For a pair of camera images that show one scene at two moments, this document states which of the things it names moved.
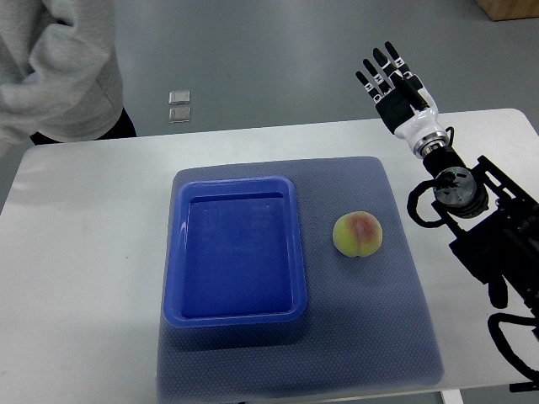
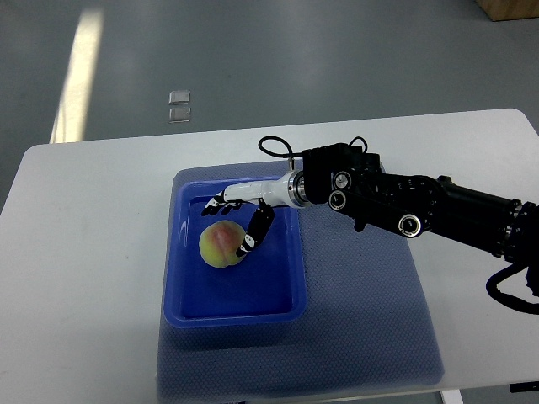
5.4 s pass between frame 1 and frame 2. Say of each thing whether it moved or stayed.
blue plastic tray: stayed
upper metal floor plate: stayed
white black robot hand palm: moved
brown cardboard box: stayed
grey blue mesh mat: stayed
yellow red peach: moved
